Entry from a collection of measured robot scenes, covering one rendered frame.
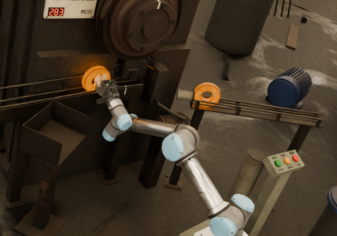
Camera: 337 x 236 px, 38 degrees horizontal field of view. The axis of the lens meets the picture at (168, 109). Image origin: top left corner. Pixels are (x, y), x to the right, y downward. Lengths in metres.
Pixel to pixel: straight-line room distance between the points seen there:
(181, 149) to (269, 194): 0.83
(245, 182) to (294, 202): 0.73
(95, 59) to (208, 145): 1.44
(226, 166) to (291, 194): 0.49
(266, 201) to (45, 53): 1.48
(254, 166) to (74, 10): 1.32
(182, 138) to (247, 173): 0.76
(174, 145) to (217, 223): 0.40
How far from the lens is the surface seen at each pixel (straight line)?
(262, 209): 2.94
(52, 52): 2.51
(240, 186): 2.95
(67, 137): 2.40
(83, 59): 2.57
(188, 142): 2.24
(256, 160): 2.84
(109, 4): 2.36
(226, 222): 2.23
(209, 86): 2.82
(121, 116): 2.39
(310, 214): 3.57
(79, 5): 2.45
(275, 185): 2.82
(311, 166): 4.03
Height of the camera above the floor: 2.06
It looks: 31 degrees down
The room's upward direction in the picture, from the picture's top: 18 degrees clockwise
